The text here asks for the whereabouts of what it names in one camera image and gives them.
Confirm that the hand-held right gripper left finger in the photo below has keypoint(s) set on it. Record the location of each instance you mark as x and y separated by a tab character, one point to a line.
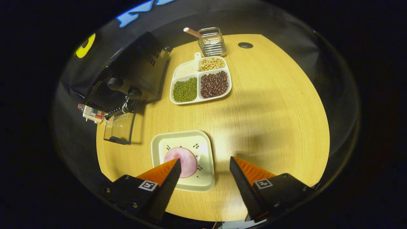
165	190

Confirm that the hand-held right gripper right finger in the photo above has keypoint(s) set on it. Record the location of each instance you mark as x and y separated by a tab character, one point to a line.
244	190

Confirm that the pink ham slice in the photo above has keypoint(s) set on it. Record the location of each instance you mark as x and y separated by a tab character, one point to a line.
186	159

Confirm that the square white plate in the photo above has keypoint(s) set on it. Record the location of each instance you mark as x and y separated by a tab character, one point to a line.
203	152

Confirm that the black electric oven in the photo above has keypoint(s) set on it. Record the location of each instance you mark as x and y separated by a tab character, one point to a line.
140	63

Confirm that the black oven knob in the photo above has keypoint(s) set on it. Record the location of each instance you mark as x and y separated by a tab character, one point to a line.
115	83
134	93

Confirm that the pile of green beans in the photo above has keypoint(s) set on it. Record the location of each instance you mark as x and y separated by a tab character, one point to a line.
185	89

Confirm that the small white appliance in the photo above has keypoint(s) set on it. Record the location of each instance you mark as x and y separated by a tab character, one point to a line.
91	113

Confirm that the pile of red beans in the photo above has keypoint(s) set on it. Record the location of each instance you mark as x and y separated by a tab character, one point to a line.
214	84

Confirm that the white divided tray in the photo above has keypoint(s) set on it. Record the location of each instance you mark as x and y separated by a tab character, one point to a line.
186	68

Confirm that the pile of soybeans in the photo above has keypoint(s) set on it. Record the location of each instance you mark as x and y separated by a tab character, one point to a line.
211	64

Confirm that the black table grommet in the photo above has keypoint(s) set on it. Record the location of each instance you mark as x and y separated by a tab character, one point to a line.
245	45

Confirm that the striped paper straw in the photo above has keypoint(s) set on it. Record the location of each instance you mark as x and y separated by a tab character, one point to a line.
191	31

